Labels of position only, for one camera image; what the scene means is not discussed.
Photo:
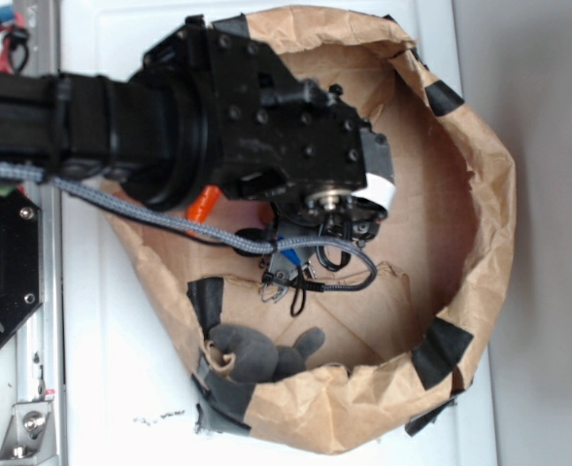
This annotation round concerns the silver key bunch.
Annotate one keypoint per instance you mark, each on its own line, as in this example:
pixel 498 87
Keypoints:
pixel 283 270

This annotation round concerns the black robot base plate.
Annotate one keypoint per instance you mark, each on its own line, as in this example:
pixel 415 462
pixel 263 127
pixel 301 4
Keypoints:
pixel 20 272

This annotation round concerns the brown paper bag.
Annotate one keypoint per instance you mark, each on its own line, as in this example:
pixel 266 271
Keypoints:
pixel 397 353

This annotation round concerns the metal corner bracket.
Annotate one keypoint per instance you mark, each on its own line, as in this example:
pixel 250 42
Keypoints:
pixel 29 437

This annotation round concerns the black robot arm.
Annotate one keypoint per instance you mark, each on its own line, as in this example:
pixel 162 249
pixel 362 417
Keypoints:
pixel 77 127

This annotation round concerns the orange plastic toy carrot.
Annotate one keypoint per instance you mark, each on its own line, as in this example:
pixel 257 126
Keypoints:
pixel 203 205

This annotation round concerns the grey plush toy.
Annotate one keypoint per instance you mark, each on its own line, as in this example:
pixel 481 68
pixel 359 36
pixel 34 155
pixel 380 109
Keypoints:
pixel 245 355

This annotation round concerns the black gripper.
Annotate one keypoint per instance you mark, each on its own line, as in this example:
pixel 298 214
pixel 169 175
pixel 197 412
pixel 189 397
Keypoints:
pixel 236 118

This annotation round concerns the aluminium rail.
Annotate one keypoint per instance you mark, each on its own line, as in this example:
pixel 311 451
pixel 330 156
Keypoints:
pixel 40 340

